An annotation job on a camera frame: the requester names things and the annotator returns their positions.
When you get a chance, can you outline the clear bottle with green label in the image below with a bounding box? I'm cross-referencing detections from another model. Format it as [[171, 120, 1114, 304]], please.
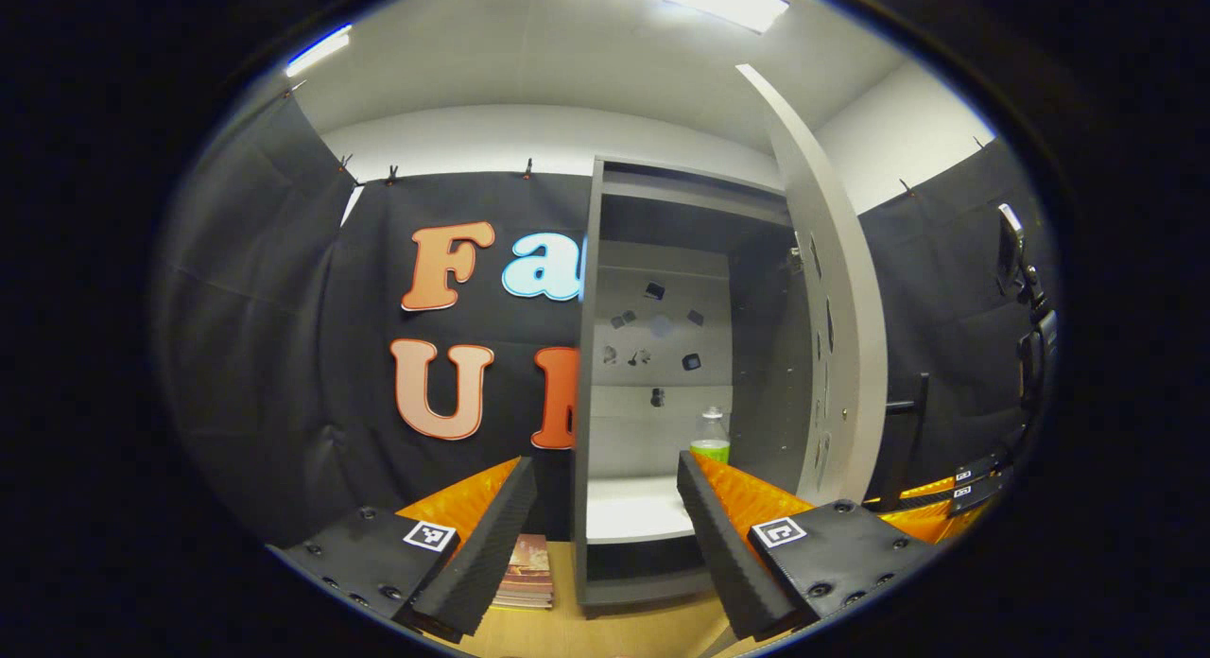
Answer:
[[690, 407, 731, 465]]

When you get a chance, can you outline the grey cabinet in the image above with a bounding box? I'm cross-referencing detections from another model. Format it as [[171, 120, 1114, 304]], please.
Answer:
[[572, 155, 823, 619]]

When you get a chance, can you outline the beige cabinet door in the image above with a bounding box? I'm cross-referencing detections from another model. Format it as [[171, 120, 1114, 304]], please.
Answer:
[[735, 64, 890, 506]]

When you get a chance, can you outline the black door handle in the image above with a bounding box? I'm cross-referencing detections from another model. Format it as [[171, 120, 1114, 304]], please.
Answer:
[[884, 372, 932, 500]]

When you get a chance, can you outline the narrow ceiling light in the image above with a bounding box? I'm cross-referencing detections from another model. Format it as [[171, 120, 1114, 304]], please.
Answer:
[[285, 25, 353, 78]]

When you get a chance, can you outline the book with reddish cover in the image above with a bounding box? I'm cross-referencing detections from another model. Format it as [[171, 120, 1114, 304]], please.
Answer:
[[501, 533, 556, 585]]

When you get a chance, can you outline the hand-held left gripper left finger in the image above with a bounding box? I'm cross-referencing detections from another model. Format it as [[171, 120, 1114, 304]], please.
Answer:
[[269, 455, 540, 645]]

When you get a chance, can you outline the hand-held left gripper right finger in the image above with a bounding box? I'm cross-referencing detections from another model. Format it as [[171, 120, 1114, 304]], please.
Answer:
[[676, 450, 946, 640]]

